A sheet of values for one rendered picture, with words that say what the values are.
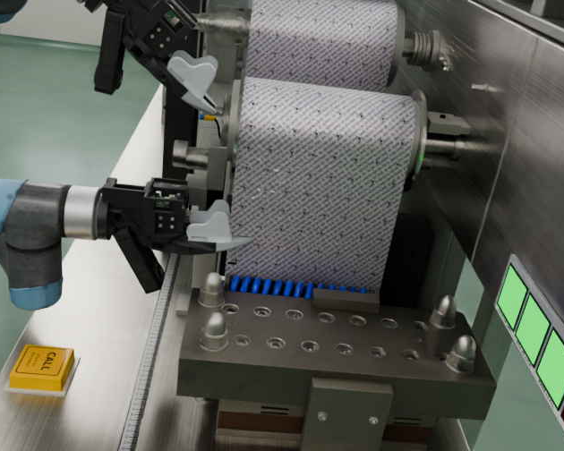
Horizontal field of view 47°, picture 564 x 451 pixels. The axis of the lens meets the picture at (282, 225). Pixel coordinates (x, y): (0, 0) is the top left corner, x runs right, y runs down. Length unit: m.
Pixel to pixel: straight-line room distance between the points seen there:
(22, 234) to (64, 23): 5.85
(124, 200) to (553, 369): 0.57
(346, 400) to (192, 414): 0.22
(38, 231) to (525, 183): 0.63
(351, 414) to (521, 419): 1.75
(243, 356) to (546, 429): 1.86
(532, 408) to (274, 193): 1.88
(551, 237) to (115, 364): 0.63
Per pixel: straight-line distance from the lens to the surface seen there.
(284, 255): 0.95
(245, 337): 0.86
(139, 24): 0.87
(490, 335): 1.27
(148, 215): 0.90
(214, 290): 0.89
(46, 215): 0.93
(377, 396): 0.83
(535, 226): 0.73
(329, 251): 0.95
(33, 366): 0.98
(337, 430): 0.86
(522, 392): 2.69
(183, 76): 0.88
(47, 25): 6.81
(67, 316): 1.11
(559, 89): 0.73
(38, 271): 0.98
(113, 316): 1.10
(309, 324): 0.89
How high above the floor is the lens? 1.54
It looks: 27 degrees down
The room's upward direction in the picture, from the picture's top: 8 degrees clockwise
